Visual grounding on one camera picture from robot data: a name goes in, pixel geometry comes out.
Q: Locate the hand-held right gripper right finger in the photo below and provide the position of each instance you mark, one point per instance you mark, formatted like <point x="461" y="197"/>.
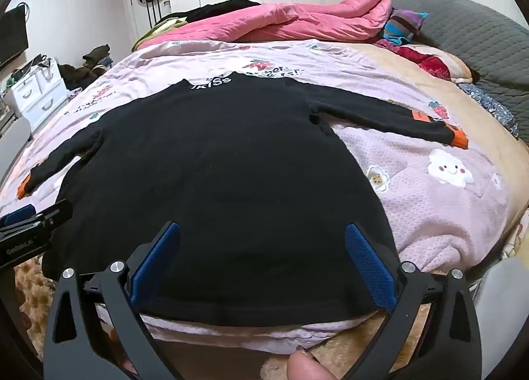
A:
<point x="370" y="268"/>

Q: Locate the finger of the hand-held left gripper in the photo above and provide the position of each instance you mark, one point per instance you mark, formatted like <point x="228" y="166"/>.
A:
<point x="16" y="215"/>
<point x="56" y="214"/>

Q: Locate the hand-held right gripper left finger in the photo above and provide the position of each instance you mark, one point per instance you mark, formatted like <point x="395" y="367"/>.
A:
<point x="159" y="264"/>

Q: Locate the black sweater with orange cuffs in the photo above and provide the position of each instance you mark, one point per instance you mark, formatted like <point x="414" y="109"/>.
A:
<point x="227" y="177"/>

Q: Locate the pile of dark clothes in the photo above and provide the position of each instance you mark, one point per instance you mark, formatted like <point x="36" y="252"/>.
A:
<point x="89" y="57"/>

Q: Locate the person's right hand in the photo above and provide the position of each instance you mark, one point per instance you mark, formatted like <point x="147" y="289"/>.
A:
<point x="310" y="365"/>

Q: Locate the pink strawberry printed blanket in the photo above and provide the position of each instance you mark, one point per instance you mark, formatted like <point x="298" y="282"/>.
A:
<point x="434" y="218"/>

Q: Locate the white drawer cabinet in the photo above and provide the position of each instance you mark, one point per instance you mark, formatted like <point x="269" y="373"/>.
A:
<point x="41" y="94"/>

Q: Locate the black television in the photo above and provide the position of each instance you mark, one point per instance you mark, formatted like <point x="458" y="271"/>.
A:
<point x="12" y="37"/>

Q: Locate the beige bed sheet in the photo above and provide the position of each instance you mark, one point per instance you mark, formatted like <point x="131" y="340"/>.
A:
<point x="475" y="115"/>

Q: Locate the blue floral cloth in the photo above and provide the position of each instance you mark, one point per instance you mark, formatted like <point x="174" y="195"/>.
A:
<point x="492" y="105"/>

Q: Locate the white door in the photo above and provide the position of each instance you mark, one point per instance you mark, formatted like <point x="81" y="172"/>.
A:
<point x="136" y="20"/>

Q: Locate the yellow green blanket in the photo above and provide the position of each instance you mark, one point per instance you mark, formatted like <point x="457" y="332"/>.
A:
<point x="161" y="28"/>

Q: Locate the red floral pillow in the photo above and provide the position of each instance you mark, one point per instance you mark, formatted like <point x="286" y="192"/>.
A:
<point x="430" y="61"/>

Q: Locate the striped colourful pillow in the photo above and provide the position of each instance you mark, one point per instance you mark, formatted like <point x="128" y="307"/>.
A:
<point x="403" y="24"/>

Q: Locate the grey quilted headboard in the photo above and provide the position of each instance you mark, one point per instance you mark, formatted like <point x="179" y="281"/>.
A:
<point x="475" y="32"/>

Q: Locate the black garment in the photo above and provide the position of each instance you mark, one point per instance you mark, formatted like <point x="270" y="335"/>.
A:
<point x="219" y="8"/>

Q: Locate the pink comforter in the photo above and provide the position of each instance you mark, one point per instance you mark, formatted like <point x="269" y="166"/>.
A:
<point x="268" y="20"/>

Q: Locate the grey padded bed frame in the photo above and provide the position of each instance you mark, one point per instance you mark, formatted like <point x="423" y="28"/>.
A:
<point x="14" y="140"/>

